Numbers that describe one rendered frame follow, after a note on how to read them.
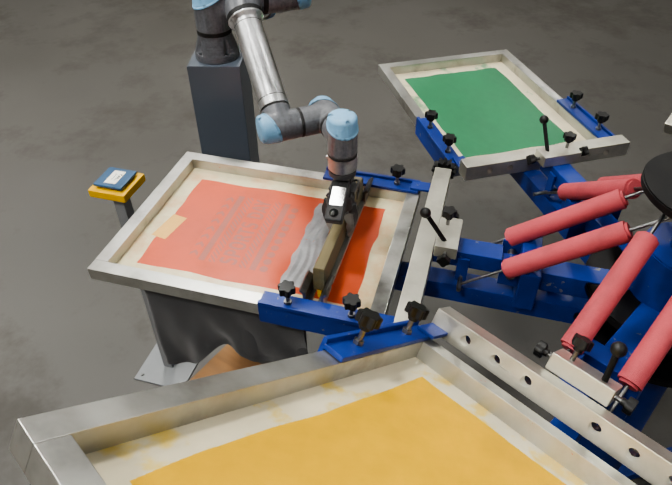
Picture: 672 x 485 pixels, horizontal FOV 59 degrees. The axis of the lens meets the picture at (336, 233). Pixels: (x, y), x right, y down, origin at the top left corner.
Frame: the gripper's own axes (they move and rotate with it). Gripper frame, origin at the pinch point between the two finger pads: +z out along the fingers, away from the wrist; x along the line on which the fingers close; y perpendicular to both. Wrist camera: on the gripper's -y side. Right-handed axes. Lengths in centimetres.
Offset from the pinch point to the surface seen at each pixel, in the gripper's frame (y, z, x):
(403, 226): 9.5, 1.8, -15.9
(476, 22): 430, 101, -10
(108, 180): 10, 4, 79
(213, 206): 7.9, 5.3, 42.2
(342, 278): -11.7, 5.3, -3.8
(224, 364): 17, 99, 55
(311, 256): -6.1, 4.9, 6.5
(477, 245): 0.9, -3.3, -36.7
